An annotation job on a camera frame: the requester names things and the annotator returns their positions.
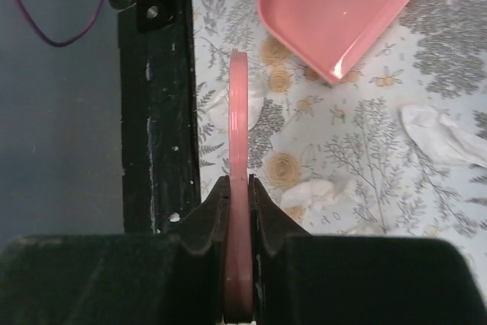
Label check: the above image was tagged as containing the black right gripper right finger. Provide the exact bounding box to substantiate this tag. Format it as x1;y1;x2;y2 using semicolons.
249;177;483;324

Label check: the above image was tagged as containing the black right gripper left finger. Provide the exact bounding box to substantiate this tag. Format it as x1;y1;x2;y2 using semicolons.
1;177;229;324

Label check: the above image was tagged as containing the pink dustpan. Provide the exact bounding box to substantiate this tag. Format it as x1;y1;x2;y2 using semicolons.
256;0;410;84

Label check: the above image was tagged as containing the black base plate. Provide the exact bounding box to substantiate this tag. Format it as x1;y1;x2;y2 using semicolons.
118;0;200;233

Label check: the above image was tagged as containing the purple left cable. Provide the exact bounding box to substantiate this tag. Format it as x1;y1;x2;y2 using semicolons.
0;0;111;48

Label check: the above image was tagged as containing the pink hand brush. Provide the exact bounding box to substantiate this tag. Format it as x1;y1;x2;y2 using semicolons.
224;50;253;323

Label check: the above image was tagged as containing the white paper scrap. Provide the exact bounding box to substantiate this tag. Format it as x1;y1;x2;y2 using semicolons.
279;179;360;210
205;81;269;132
399;104;486;167

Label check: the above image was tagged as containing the floral table mat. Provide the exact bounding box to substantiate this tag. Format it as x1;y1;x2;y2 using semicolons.
188;0;487;261

